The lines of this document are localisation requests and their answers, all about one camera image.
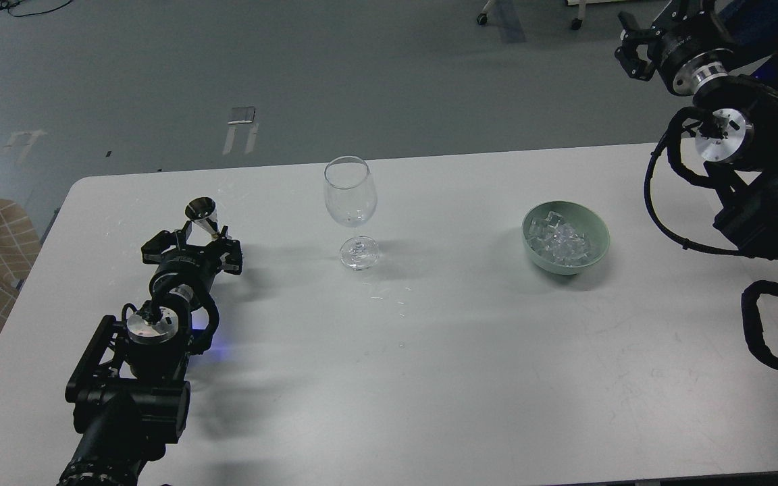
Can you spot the clear ice cubes pile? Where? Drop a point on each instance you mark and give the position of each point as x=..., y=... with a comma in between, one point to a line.
x=559, y=242

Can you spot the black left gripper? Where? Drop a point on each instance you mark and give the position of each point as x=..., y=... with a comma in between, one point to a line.
x=180, y=264

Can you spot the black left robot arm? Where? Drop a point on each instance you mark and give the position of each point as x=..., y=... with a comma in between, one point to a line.
x=129, y=389

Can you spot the clear wine glass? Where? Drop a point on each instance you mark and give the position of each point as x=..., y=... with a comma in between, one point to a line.
x=351, y=199

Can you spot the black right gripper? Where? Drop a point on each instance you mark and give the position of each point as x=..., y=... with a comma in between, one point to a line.
x=685, y=36

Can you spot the steel cocktail jigger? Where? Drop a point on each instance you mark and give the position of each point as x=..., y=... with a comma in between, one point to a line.
x=202, y=211

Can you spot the green bowl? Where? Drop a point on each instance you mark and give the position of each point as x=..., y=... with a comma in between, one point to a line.
x=585, y=220

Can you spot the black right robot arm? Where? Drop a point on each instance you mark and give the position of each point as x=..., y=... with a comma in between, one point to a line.
x=727, y=141

